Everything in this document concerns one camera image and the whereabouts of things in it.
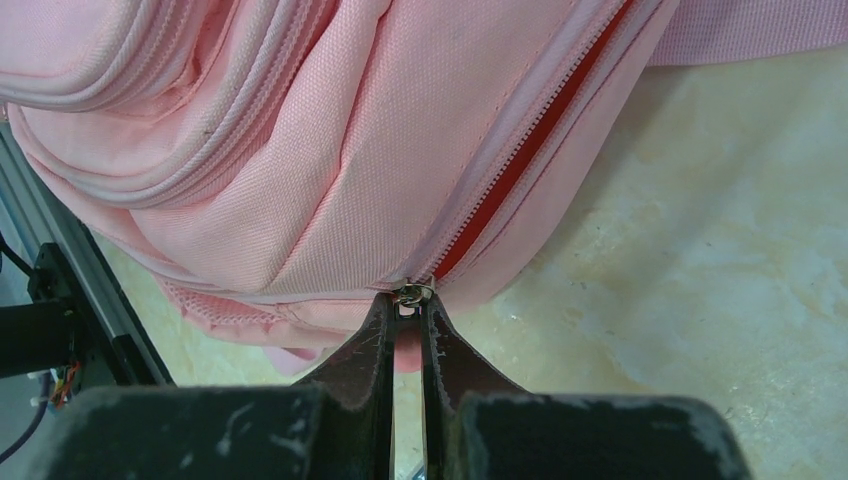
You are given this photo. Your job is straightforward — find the pink student backpack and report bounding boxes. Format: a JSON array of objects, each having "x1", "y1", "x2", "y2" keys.
[{"x1": 1, "y1": 1, "x2": 847, "y2": 373}]

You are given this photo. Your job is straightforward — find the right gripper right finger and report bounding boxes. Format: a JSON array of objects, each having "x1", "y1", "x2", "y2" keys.
[{"x1": 420, "y1": 294, "x2": 526, "y2": 479}]

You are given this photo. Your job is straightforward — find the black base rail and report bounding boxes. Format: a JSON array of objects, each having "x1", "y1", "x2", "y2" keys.
[{"x1": 0, "y1": 122, "x2": 175, "y2": 465}]

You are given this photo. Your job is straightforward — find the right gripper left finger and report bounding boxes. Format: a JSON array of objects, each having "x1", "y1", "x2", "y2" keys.
[{"x1": 296, "y1": 293, "x2": 397, "y2": 479}]

